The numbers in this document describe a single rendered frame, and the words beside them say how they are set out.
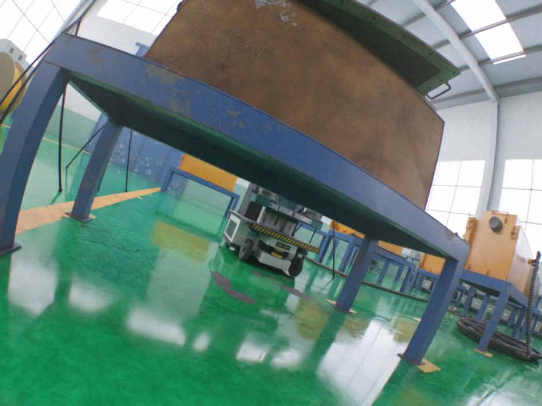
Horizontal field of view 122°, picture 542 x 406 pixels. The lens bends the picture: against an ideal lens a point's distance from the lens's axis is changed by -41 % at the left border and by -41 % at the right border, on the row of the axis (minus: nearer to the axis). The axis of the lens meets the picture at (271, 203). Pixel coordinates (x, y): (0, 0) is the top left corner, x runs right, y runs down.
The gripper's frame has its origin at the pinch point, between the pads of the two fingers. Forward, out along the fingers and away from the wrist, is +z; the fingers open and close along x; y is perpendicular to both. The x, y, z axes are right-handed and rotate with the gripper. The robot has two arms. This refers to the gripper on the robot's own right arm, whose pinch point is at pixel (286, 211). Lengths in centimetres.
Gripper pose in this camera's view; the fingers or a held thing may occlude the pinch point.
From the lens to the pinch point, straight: 185.4
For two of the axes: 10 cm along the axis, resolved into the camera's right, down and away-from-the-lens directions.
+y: -3.2, -0.7, 9.5
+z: -3.8, 9.2, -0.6
